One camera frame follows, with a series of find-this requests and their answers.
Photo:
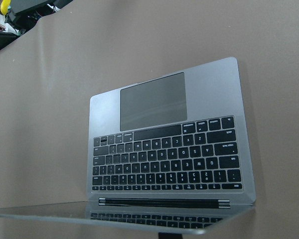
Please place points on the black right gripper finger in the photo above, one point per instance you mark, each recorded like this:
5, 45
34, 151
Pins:
169, 236

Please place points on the grey laptop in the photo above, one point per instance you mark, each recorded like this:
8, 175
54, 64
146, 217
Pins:
169, 155

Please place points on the black dish rack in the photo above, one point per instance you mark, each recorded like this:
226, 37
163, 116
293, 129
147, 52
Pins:
23, 15

